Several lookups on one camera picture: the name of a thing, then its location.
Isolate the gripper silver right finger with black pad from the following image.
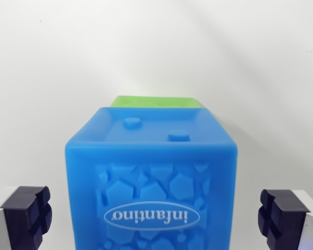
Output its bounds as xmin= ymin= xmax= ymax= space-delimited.
xmin=257 ymin=189 xmax=313 ymax=250

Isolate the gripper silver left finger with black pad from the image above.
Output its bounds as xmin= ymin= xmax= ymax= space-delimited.
xmin=0 ymin=185 xmax=53 ymax=250

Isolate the blue textured rubber cube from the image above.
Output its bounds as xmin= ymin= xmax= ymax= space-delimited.
xmin=64 ymin=106 xmax=238 ymax=250

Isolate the green rubber cube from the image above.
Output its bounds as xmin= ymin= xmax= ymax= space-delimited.
xmin=110 ymin=95 xmax=206 ymax=110

